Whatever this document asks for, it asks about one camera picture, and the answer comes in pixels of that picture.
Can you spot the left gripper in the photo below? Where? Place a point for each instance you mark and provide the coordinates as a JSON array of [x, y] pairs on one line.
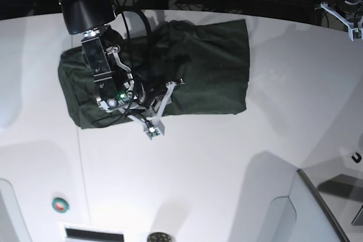
[[352, 9]]

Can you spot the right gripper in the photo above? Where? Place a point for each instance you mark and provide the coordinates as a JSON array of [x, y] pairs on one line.
[[149, 98]]

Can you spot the dark green t-shirt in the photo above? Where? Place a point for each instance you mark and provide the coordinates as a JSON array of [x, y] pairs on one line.
[[213, 61]]

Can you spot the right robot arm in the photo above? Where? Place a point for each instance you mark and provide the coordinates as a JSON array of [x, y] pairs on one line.
[[118, 86]]

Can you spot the green tape roll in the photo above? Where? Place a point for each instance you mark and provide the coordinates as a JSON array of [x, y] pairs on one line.
[[60, 205]]

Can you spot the black perforated round object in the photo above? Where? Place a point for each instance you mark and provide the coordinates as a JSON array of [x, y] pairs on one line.
[[159, 237]]

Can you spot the black U-shaped hook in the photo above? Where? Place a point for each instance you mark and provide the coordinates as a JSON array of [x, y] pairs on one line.
[[357, 158]]

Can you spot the grey metal tray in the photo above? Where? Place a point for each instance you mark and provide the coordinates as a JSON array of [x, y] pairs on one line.
[[340, 194]]

